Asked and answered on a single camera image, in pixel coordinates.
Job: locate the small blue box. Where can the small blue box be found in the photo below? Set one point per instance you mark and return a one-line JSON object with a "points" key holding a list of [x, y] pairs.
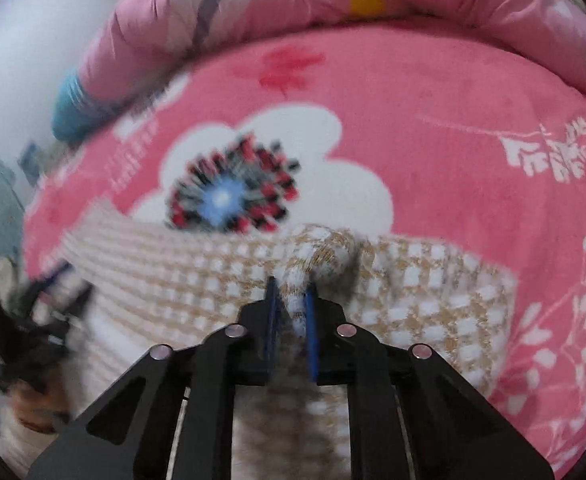
{"points": [[30, 160]]}

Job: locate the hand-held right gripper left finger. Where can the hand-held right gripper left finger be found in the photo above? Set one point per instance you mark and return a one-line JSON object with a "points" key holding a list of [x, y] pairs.
{"points": [[272, 330]]}

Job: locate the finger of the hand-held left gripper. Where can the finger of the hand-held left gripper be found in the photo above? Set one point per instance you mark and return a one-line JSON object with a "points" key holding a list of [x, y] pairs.
{"points": [[73, 302], [53, 275]]}

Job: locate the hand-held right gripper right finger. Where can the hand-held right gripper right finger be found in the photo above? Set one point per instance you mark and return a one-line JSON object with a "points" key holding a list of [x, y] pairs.
{"points": [[310, 335]]}

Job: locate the person's left hand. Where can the person's left hand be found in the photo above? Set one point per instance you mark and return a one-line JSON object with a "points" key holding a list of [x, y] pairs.
{"points": [[33, 405]]}

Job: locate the pink floral blanket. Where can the pink floral blanket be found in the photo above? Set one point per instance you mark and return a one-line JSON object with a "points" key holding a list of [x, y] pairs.
{"points": [[448, 110]]}

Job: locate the blue pillow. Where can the blue pillow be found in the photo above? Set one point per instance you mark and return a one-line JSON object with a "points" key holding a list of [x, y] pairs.
{"points": [[75, 110]]}

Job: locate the beige checked knit sweater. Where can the beige checked knit sweater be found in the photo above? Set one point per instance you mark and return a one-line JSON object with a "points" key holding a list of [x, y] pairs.
{"points": [[413, 290]]}

